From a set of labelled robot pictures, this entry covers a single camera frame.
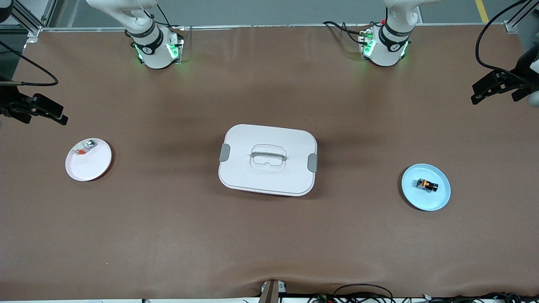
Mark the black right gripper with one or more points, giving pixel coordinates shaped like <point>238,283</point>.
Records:
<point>9,103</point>

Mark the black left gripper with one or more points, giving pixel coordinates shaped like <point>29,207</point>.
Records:
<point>521,68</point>

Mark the pink round plate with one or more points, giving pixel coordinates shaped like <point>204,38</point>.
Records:
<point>90,166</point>

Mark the black orange rocker switch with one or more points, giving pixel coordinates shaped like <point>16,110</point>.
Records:
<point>427,185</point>

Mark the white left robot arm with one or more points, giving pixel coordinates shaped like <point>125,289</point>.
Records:
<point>387,46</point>

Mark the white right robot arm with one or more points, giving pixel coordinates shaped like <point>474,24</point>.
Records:
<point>153,50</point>

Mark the light blue round plate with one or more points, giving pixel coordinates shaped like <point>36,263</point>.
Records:
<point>421,200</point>

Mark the white lidded storage box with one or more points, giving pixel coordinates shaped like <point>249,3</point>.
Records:
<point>269,176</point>

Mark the small red white switch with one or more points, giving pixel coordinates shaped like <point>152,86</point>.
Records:
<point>83,149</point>

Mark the aluminium frame profile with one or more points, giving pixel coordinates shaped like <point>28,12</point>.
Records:
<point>25,19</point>
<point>511,26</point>

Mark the brown white bracket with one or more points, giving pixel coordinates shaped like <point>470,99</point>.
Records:
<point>271,290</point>

